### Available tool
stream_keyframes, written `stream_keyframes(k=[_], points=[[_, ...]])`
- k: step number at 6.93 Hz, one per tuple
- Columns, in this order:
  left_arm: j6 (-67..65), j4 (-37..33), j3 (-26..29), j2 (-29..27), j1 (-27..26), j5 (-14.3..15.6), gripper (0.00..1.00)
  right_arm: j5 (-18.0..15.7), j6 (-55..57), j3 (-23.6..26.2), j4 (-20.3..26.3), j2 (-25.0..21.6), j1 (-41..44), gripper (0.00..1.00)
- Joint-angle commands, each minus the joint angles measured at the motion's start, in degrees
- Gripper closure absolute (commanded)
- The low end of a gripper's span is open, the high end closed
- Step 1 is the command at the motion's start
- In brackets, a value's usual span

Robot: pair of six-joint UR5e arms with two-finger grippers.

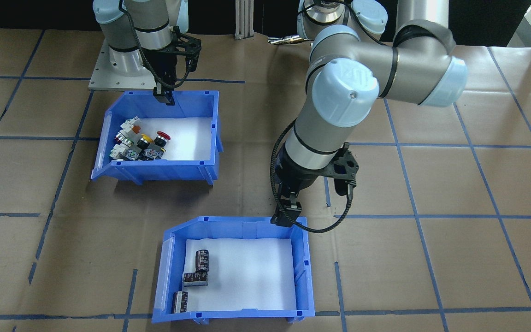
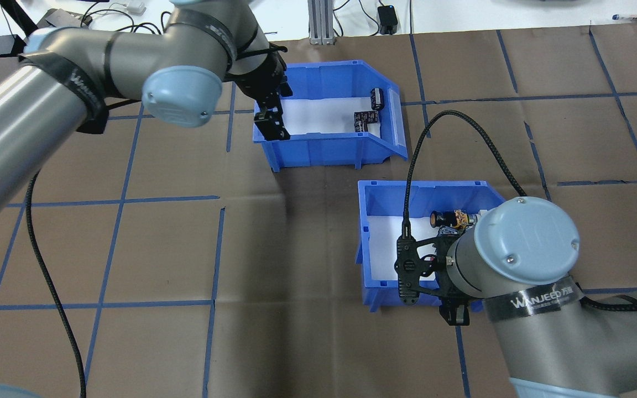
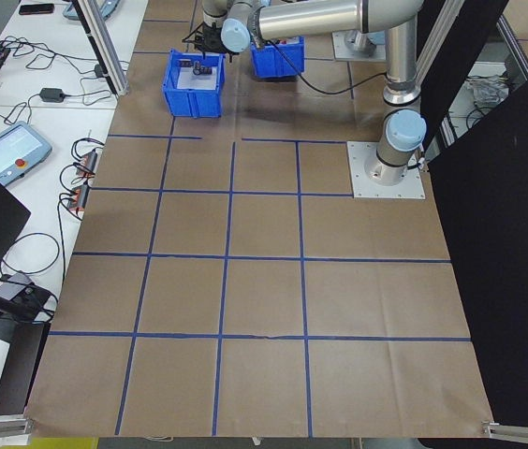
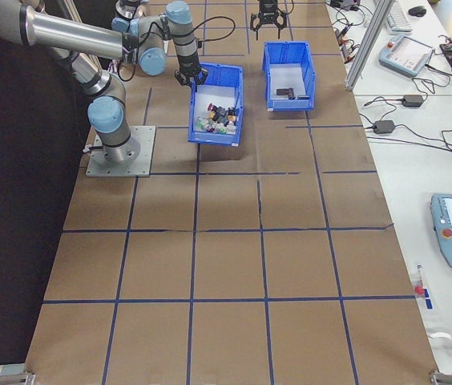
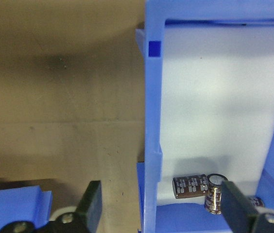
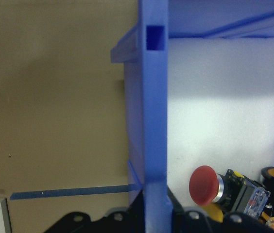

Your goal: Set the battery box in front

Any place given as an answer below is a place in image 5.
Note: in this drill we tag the blue bin with push buttons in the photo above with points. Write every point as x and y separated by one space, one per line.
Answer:
10 206

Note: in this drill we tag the blue bin with capacitors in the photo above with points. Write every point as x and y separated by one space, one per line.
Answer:
152 97

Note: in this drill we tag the dark brown cylindrical capacitor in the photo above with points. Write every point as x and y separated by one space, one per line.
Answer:
212 199
188 187
257 202

